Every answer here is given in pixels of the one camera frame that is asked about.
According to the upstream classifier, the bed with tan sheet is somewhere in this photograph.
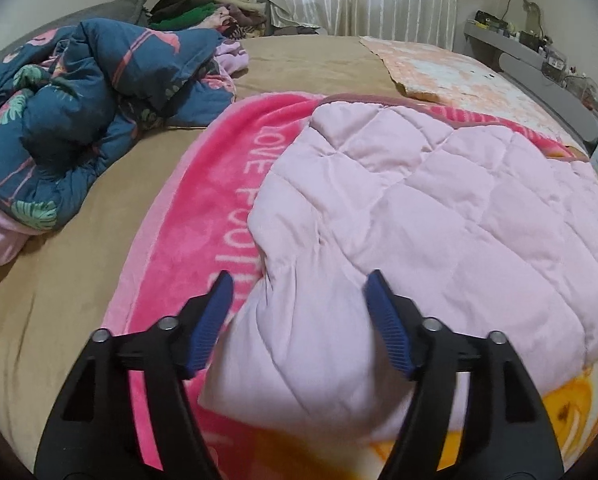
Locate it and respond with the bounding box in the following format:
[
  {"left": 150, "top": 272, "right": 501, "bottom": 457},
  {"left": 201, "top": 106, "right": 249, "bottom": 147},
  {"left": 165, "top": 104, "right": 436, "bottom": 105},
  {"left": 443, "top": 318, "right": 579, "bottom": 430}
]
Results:
[{"left": 0, "top": 35, "right": 598, "bottom": 480}]

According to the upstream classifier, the grey shelf headboard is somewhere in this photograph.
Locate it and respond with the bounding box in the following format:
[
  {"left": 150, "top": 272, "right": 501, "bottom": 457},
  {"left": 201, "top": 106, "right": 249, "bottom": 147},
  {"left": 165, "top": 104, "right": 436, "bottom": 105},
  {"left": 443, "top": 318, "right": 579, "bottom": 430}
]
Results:
[{"left": 464, "top": 19, "right": 598, "bottom": 146}]

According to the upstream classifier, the pink printed blanket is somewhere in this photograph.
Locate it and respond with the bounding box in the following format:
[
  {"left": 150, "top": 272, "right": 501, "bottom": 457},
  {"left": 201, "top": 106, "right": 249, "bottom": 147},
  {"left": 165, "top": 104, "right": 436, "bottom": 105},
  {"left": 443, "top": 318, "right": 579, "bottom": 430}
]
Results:
[{"left": 101, "top": 91, "right": 598, "bottom": 480}]

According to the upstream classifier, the clutter of small shelf items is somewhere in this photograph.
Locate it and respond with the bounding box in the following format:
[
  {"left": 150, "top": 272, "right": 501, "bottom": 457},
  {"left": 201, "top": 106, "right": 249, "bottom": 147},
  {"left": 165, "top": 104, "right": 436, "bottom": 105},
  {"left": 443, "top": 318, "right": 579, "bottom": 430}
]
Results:
[{"left": 472, "top": 9, "right": 598, "bottom": 101}]

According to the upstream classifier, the orange and white blanket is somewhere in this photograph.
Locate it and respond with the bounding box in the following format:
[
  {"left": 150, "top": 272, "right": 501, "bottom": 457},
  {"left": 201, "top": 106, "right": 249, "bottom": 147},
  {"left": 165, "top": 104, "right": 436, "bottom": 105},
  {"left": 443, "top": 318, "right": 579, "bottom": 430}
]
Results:
[{"left": 359, "top": 35, "right": 592, "bottom": 156}]

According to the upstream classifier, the curved wire lamp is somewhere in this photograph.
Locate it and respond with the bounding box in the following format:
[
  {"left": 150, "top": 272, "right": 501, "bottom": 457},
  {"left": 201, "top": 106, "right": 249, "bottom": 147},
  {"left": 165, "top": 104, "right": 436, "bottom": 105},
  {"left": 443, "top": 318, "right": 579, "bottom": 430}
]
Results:
[{"left": 504, "top": 0, "right": 545, "bottom": 36}]

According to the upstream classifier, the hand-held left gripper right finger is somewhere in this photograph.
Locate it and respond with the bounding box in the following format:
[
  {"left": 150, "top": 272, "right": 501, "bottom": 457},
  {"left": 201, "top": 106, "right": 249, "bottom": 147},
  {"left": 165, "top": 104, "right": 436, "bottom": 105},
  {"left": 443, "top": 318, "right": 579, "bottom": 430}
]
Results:
[{"left": 363, "top": 269, "right": 565, "bottom": 480}]

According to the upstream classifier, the pile of folded clothes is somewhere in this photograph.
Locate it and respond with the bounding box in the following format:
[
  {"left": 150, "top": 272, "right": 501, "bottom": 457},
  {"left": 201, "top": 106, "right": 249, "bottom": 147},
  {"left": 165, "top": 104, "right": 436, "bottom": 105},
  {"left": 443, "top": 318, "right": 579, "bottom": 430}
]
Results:
[{"left": 146, "top": 0, "right": 280, "bottom": 41}]

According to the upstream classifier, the white sheer curtain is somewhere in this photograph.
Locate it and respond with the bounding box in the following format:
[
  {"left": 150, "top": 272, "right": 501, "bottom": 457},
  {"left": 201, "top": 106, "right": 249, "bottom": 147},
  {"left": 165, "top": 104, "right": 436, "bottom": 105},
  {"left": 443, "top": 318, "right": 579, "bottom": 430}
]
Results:
[{"left": 236, "top": 0, "right": 460, "bottom": 53}]

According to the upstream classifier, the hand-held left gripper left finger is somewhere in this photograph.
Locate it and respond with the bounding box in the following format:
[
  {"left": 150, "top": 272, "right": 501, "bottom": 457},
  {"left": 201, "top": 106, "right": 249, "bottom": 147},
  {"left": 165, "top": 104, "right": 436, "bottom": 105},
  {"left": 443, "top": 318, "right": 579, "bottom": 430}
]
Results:
[{"left": 34, "top": 270, "right": 235, "bottom": 480}]

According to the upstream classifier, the light pink quilted blanket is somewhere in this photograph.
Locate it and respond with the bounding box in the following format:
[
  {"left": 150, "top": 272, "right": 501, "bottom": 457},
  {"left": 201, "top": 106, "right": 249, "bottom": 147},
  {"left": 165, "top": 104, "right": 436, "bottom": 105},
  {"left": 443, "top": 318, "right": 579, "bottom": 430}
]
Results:
[{"left": 199, "top": 92, "right": 598, "bottom": 443}]

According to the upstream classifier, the lilac garment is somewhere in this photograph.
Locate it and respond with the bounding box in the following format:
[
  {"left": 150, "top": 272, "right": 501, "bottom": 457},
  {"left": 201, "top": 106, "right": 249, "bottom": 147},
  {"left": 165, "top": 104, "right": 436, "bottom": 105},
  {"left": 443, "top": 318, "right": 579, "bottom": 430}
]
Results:
[{"left": 214, "top": 40, "right": 250, "bottom": 78}]

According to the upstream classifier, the blue floral comforter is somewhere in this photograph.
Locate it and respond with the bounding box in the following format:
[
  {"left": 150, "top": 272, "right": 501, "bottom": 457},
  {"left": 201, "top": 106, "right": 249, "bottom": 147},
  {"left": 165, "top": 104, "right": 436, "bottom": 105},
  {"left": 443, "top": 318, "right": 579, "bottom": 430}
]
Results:
[{"left": 0, "top": 17, "right": 237, "bottom": 276}]

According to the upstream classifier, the grey pillow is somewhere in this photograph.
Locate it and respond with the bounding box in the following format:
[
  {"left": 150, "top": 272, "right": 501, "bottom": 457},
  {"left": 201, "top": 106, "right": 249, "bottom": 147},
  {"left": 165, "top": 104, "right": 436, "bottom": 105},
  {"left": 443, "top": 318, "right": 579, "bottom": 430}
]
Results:
[{"left": 0, "top": 0, "right": 152, "bottom": 68}]

